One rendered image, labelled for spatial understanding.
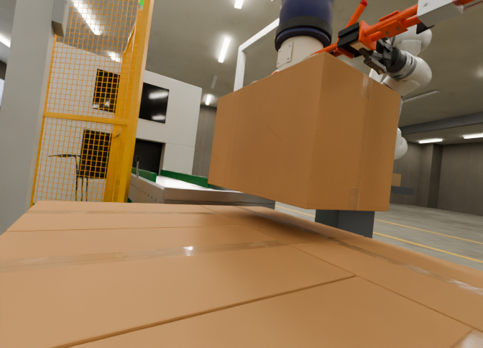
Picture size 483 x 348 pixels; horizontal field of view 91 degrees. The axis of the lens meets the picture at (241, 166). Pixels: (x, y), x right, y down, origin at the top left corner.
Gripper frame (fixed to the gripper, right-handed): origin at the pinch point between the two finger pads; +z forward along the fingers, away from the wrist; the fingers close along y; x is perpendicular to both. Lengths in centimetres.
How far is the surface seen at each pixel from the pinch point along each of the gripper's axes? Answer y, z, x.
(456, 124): -245, -1118, 319
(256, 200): 61, -18, 70
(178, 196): 61, 30, 69
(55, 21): -29, 95, 133
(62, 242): 63, 70, 11
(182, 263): 63, 51, -4
